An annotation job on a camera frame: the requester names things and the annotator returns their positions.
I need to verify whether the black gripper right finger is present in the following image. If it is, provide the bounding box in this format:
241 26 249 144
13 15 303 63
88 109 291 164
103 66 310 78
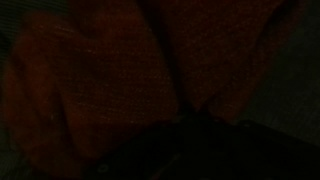
199 109 320 180

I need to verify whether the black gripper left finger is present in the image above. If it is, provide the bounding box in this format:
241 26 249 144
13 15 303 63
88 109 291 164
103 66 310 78
83 111 201 180

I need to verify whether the orange cloth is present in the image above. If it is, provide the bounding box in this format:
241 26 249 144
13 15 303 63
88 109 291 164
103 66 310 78
0 0 303 179

